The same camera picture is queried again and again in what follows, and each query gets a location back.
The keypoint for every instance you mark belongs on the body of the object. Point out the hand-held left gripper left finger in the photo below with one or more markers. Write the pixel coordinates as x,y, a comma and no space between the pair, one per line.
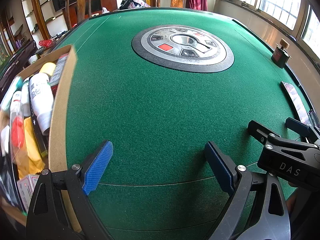
97,167

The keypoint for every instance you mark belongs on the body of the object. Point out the red number candle packet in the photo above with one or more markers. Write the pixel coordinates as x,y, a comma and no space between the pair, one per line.
17,132

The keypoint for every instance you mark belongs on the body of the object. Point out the window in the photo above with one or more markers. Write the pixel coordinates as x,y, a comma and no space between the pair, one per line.
275,0

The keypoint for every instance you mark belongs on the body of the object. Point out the small red plastic bag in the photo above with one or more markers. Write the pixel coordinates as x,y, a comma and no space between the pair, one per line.
45,43

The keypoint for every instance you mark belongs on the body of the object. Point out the wooden wall shelving unit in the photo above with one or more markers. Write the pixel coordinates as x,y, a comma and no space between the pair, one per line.
38,7

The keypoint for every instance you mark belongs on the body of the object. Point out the low wooden cabinet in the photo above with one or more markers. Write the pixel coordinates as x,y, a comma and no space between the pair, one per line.
58,35

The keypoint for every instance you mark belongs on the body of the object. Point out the cardboard box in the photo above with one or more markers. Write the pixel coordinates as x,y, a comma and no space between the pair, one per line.
62,120

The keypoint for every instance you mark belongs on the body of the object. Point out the gold packet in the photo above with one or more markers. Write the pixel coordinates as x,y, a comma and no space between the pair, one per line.
31,152

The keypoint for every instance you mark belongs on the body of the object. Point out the tall white bottle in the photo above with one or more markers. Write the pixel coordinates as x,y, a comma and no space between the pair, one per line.
40,97

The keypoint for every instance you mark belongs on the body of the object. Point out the white plastic bag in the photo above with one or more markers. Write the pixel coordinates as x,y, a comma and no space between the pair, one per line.
105,10

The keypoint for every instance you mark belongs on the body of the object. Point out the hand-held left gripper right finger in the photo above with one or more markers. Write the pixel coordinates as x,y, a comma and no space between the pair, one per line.
220,165

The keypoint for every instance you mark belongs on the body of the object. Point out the small white medicine box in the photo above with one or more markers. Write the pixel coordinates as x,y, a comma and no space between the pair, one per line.
27,190

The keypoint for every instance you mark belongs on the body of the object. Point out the pile of clothes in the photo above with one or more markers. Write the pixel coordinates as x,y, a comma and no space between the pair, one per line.
131,3

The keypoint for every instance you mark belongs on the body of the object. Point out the grey white box red end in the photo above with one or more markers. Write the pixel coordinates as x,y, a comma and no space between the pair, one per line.
58,70

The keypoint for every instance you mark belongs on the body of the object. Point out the round table control panel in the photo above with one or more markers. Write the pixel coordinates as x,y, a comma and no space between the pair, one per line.
212,60

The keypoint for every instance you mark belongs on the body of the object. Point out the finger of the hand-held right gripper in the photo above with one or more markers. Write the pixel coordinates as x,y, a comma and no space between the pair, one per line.
258,132
297,127

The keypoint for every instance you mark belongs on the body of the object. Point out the dark perfume bottle wooden cap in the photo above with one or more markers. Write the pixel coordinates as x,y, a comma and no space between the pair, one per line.
280,55

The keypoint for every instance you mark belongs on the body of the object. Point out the smartphone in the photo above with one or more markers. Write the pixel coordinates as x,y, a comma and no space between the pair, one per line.
292,97

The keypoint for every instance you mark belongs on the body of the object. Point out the white green tube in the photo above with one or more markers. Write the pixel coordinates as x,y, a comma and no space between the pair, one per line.
10,92

